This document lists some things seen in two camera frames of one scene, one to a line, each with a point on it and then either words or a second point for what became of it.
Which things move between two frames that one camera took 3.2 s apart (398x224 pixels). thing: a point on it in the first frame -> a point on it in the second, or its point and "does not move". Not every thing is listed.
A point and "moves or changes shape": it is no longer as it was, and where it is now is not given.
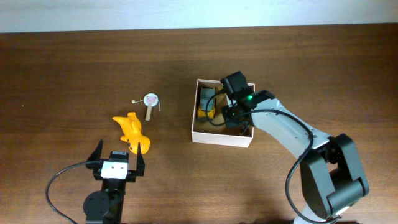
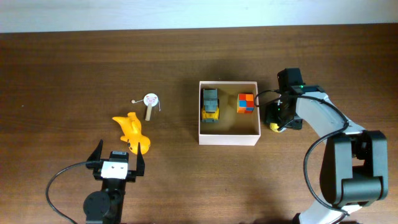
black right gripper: (229, 119) -> (268, 115)
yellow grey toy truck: (206, 106) moves or changes shape
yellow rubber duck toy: (131, 126) does not move
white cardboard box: (208, 126) moves or changes shape
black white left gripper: (131, 175) does not move
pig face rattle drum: (150, 100) does not move
